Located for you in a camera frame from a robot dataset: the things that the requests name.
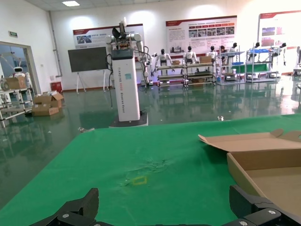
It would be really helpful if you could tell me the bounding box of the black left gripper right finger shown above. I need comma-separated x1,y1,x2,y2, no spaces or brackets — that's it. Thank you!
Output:
223,185,301,226

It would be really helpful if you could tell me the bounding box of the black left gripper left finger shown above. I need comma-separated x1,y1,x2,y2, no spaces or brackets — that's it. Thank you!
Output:
30,187,104,226

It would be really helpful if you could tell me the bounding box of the cardboard box with oval hole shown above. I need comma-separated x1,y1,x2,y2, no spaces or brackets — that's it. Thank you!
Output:
198,129,301,219

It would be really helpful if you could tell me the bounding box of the red box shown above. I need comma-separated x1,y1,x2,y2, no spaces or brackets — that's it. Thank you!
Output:
50,81,63,94

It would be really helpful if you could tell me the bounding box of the yellow tape square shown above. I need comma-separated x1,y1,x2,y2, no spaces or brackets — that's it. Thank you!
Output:
132,176,148,186

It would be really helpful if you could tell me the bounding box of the green table cloth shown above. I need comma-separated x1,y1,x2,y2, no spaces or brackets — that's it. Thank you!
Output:
0,114,301,226

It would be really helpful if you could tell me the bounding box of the flat brown carton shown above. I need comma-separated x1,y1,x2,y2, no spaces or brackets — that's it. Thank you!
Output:
31,103,60,117

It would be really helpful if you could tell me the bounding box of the open brown carton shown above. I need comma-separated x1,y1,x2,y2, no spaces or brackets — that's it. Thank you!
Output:
33,92,64,109

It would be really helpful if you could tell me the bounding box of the white pipe rack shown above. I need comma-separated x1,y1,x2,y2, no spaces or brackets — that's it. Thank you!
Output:
0,87,34,128

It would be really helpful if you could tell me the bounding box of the metal storage rack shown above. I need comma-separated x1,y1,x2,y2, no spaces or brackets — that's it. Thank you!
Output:
245,48,281,83
216,49,246,86
185,61,216,86
156,63,187,88

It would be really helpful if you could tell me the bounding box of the closed brown carton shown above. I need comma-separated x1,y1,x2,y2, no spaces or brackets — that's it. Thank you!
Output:
4,76,27,90

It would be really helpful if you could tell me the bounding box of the black display on stand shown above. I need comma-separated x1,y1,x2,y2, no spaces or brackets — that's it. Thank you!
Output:
67,46,108,93

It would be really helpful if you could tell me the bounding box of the small white round-head robot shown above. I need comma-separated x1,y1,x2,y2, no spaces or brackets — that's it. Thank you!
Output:
11,66,26,78

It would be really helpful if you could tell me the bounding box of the white black humanoid robot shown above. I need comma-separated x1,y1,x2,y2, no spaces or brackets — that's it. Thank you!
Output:
251,41,261,59
182,45,198,65
227,42,238,64
277,42,288,68
206,45,218,63
150,48,174,76

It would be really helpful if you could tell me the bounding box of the tall red white poster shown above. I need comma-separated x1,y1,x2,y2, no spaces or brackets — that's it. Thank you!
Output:
258,10,301,51

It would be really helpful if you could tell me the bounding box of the wide red white poster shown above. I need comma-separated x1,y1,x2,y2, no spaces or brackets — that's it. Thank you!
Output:
165,15,238,57

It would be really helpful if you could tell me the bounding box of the grey door frame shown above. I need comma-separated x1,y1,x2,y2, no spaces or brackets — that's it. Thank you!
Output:
0,41,42,96

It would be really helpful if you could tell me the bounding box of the white wall pipe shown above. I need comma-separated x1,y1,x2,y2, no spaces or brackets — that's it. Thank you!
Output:
48,4,63,78

